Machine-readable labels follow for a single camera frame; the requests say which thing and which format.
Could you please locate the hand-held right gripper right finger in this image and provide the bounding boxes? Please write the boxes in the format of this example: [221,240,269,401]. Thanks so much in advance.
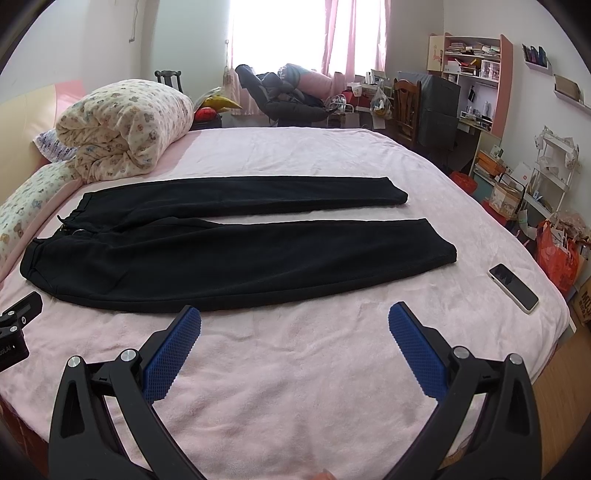
[385,301,542,480]

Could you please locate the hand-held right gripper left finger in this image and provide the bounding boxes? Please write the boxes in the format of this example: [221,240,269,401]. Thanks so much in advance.
[48,305,208,480]

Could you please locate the black pants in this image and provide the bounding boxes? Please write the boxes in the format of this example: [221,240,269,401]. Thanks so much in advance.
[19,175,459,315]

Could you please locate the smartphone in white case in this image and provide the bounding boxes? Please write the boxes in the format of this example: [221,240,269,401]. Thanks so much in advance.
[488,263,540,315]

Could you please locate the pink bed blanket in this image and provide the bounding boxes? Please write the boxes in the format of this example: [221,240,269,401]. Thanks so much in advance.
[0,127,573,480]

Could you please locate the floral pillow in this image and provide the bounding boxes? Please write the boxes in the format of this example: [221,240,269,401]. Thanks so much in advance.
[0,161,84,273]

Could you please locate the orange plastic bag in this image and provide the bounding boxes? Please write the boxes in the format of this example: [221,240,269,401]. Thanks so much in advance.
[536,220,580,296]

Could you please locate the brown cardboard box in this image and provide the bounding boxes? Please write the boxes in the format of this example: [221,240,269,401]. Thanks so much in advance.
[570,277,591,326]

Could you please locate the printed cardboard box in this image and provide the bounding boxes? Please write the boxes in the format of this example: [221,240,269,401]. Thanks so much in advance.
[489,182,525,220]

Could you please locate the red basket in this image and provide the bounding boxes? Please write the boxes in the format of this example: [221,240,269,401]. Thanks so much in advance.
[450,172,476,195]

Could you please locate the purple patterned pillow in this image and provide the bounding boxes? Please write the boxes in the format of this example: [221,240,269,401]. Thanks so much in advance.
[33,129,79,164]

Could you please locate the white carton with orange mark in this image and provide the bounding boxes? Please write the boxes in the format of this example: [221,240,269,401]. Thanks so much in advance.
[508,161,536,188]

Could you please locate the beige bed headboard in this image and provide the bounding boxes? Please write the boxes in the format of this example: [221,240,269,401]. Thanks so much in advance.
[0,80,88,199]

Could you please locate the rolled floral duvet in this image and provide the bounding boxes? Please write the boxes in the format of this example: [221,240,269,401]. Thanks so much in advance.
[55,79,195,183]

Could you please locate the dark grey storage cabinet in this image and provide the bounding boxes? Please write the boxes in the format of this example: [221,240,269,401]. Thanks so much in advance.
[397,71,462,151]

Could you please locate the wooden chair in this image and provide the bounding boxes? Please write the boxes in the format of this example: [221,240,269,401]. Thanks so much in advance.
[392,78,423,148]

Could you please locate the yellow plush toy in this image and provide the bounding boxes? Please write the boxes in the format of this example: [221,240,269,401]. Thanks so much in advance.
[203,95,243,116]

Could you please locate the black recliner with clothes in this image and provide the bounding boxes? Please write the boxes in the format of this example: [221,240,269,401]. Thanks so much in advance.
[235,64,340,127]

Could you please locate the pink bookshelf desk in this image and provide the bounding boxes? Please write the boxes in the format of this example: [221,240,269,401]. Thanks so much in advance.
[427,32,514,139]

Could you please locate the pink cushion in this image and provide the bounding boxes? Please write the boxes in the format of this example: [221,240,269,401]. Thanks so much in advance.
[295,67,346,100]

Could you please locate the pink curtain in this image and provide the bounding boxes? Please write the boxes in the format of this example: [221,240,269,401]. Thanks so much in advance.
[323,0,391,77]

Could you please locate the white wire rack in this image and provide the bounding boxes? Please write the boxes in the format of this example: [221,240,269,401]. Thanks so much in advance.
[522,127,581,217]

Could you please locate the black chair frame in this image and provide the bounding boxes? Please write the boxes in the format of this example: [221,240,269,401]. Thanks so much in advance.
[154,70,185,95]

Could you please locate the wall shelf with dark items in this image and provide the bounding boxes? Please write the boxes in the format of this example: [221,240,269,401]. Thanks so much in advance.
[522,44,554,75]

